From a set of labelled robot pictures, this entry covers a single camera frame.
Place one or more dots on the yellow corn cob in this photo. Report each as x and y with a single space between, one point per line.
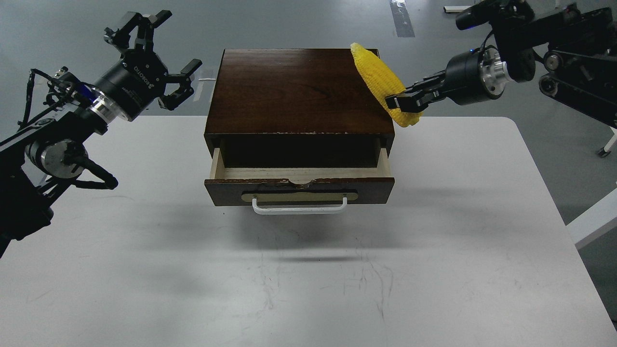
381 82

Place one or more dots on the dark wooden drawer cabinet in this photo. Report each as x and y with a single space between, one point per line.
295 108

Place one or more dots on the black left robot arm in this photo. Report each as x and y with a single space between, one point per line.
46 155

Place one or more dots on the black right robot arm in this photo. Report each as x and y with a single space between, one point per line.
577 49

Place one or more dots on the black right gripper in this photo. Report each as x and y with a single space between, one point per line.
472 77

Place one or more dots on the wooden drawer with white handle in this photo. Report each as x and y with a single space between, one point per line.
280 191

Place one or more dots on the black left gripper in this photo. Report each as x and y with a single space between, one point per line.
139 76

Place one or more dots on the white table leg base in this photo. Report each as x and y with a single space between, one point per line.
455 9

